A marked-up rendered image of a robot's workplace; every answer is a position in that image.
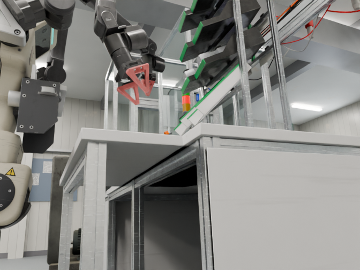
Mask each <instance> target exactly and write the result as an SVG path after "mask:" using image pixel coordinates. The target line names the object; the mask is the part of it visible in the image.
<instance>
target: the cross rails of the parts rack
mask: <svg viewBox="0 0 360 270"><path fill-rule="evenodd" d="M224 1H225V0H219V2H218V3H217V5H216V6H215V7H214V9H213V10H212V11H211V13H210V14H209V16H208V17H207V18H206V20H207V19H211V18H212V17H213V16H214V14H215V13H216V11H217V10H218V9H219V7H220V6H221V5H222V3H223V2H224ZM267 17H268V11H267V12H266V13H265V14H264V15H263V16H262V17H261V18H260V19H259V20H258V21H257V22H256V23H255V24H254V25H253V26H252V27H251V28H253V27H256V26H257V27H258V26H259V25H260V24H261V23H262V22H263V21H264V20H265V19H266V18H267ZM234 25H235V21H234V19H233V20H232V22H231V23H230V24H229V25H228V26H227V27H226V29H225V30H224V31H223V32H222V33H221V34H220V36H219V37H218V38H217V39H216V40H215V41H214V43H213V44H212V45H211V46H210V47H209V48H208V50H207V51H206V52H209V53H210V52H211V51H212V50H213V49H214V48H215V47H216V46H217V45H218V43H219V42H220V41H221V40H222V39H223V38H224V37H225V36H226V34H227V33H228V32H229V31H230V30H231V29H232V28H233V27H234ZM272 50H273V44H272V45H271V46H269V47H268V48H267V49H266V50H265V51H263V52H262V53H261V54H260V55H259V56H258V57H256V58H255V59H254V60H253V61H252V62H251V63H249V66H250V67H253V66H254V65H255V64H256V63H257V62H259V61H260V60H261V59H262V58H263V57H265V56H266V55H267V54H268V53H270V52H271V51H272ZM237 62H238V55H237V56H236V57H235V58H234V59H233V60H232V61H231V62H230V63H229V64H228V65H227V66H225V67H224V68H223V69H222V70H221V71H220V72H219V73H218V74H217V75H216V76H215V77H214V78H213V79H212V80H211V81H210V82H209V83H208V84H207V85H206V86H205V87H204V91H206V90H207V89H209V88H210V87H211V86H212V85H213V84H214V83H215V82H216V81H217V80H218V79H219V78H221V77H222V76H223V75H224V74H225V73H226V72H227V71H228V70H229V69H230V68H231V67H233V66H234V65H235V64H236V63H237Z"/></svg>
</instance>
